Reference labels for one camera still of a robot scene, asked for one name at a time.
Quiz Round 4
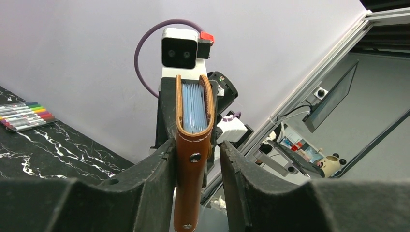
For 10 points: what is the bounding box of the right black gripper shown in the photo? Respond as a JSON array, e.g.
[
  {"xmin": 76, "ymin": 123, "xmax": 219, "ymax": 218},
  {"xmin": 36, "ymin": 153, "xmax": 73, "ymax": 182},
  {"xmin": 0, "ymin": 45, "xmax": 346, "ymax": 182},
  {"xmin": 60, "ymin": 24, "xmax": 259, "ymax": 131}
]
[{"xmin": 152, "ymin": 72, "xmax": 238, "ymax": 173}]

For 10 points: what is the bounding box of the coloured marker pen set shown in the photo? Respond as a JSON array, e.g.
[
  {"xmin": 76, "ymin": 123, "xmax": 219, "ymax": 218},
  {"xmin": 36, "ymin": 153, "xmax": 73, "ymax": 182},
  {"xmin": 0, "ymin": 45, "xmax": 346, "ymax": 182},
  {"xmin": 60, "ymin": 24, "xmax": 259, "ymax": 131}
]
[{"xmin": 0, "ymin": 102, "xmax": 58, "ymax": 132}]

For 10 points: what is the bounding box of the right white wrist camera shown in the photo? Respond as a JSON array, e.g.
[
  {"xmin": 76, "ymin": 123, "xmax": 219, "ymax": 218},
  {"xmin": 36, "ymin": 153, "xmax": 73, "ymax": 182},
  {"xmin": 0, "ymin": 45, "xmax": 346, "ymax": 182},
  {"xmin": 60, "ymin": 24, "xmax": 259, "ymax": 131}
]
[{"xmin": 161, "ymin": 28, "xmax": 214, "ymax": 80}]

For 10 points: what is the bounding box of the black monitor screen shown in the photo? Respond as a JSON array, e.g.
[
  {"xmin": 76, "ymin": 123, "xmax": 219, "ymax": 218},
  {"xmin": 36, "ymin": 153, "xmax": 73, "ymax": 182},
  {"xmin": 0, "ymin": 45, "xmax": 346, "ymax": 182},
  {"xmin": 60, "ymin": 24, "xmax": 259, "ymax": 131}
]
[{"xmin": 302, "ymin": 60, "xmax": 360, "ymax": 133}]

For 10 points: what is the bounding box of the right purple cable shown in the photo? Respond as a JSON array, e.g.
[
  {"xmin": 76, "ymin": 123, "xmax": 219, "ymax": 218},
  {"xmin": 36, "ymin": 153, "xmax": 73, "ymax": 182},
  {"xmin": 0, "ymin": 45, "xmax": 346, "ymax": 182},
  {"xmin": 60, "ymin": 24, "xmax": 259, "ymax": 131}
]
[{"xmin": 133, "ymin": 18, "xmax": 205, "ymax": 99}]

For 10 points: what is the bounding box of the panda plush toy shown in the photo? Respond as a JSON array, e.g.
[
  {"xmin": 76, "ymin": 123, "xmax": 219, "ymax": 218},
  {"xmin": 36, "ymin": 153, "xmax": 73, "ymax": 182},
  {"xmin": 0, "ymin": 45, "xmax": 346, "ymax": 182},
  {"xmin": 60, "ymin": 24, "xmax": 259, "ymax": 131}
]
[{"xmin": 316, "ymin": 153, "xmax": 347, "ymax": 178}]

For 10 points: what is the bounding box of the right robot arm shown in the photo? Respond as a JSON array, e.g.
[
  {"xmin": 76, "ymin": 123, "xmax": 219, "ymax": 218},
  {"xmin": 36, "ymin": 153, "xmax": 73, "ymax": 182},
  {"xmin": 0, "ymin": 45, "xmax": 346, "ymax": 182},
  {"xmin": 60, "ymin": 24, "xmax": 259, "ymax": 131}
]
[{"xmin": 151, "ymin": 72, "xmax": 254, "ymax": 182}]

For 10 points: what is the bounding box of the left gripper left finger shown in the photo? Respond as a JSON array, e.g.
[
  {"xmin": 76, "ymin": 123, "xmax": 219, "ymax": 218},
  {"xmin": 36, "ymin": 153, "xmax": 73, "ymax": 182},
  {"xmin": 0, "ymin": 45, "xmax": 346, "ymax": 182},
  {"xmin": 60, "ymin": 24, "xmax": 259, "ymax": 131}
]
[{"xmin": 0, "ymin": 139, "xmax": 176, "ymax": 232}]

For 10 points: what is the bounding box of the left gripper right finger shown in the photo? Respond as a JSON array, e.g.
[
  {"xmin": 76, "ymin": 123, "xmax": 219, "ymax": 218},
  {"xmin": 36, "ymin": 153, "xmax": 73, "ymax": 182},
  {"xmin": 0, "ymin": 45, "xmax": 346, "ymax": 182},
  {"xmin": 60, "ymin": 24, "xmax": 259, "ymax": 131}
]
[{"xmin": 220, "ymin": 142, "xmax": 410, "ymax": 232}]

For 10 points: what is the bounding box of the brown leather card holder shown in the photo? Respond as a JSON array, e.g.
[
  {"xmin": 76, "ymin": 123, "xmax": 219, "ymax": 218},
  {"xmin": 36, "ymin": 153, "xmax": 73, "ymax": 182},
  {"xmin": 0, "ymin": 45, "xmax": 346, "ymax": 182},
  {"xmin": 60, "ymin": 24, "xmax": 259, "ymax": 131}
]
[{"xmin": 174, "ymin": 74, "xmax": 215, "ymax": 232}]

